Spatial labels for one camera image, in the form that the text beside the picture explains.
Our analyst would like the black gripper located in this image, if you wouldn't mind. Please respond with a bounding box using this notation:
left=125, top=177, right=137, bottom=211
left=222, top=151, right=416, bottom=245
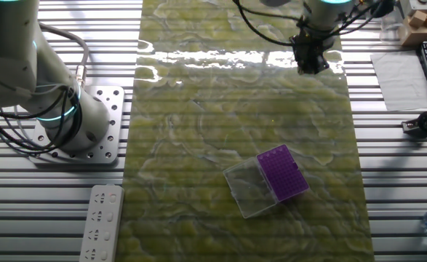
left=292, top=27, right=334, bottom=76

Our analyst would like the purple pipette tip rack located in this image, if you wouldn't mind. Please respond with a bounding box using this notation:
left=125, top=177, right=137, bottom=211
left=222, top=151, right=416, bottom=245
left=255, top=144, right=311, bottom=204

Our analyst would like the clear glass beaker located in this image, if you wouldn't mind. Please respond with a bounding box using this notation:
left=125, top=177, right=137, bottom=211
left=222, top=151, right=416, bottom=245
left=378, top=14, right=405, bottom=41

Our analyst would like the white paper sheet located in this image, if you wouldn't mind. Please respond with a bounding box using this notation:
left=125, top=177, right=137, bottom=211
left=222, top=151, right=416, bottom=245
left=370, top=49, right=427, bottom=112

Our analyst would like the small wooden cube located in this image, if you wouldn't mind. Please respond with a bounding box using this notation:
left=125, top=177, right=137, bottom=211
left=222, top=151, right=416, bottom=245
left=408, top=9, right=427, bottom=28

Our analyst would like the white device with knob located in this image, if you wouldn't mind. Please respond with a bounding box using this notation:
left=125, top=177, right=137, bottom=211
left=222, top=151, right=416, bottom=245
left=400, top=0, right=427, bottom=12

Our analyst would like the clear plastic rack lid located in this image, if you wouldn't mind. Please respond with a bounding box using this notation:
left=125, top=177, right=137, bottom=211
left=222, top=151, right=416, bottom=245
left=223, top=156, right=279, bottom=219

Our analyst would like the green marble pattern mat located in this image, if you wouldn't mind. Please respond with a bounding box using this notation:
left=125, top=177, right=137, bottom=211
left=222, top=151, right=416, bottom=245
left=114, top=0, right=376, bottom=262

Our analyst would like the metal robot mounting plate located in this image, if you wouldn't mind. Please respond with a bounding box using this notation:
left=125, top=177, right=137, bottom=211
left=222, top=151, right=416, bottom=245
left=29, top=85, right=126, bottom=164

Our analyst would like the white power strip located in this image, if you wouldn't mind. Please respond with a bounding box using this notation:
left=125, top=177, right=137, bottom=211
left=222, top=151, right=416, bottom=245
left=79, top=184, right=125, bottom=262

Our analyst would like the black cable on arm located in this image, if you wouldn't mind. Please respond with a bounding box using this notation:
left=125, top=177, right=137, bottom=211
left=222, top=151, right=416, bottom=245
left=232, top=0, right=385, bottom=47

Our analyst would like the thick grey robot cable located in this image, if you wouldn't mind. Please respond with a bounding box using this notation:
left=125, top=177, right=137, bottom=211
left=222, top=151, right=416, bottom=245
left=40, top=23, right=90, bottom=88

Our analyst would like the black cable bundle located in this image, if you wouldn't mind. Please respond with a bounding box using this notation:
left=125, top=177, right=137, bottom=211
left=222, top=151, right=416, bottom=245
left=0, top=87, right=82, bottom=157

